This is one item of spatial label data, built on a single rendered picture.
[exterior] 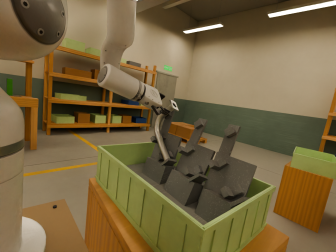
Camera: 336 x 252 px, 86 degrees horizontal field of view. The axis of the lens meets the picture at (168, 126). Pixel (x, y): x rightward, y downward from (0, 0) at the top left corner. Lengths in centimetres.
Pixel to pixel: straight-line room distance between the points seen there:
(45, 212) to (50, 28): 38
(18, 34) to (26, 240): 33
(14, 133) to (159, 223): 39
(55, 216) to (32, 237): 7
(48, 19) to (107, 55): 50
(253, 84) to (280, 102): 106
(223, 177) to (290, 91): 608
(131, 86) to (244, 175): 50
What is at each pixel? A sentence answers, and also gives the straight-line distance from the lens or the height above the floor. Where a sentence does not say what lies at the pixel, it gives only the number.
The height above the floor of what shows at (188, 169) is 96.
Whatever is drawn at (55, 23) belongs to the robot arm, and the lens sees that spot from 27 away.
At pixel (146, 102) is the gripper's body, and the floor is 119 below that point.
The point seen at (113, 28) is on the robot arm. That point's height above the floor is 140.
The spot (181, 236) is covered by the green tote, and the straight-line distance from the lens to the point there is 50.
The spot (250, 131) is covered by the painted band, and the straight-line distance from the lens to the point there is 692.
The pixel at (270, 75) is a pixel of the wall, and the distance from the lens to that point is 691.
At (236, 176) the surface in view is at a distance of 68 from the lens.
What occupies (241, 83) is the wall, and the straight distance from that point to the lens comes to 718.
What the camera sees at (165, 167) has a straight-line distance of 80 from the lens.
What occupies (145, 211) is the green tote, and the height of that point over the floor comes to 88.
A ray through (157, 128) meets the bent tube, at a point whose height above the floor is 106.
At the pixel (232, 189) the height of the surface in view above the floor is 95.
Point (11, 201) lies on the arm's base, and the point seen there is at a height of 104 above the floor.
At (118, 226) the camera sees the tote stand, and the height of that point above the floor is 79.
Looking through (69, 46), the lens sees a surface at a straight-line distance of 506.
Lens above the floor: 122
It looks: 9 degrees down
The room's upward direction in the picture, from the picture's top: 8 degrees clockwise
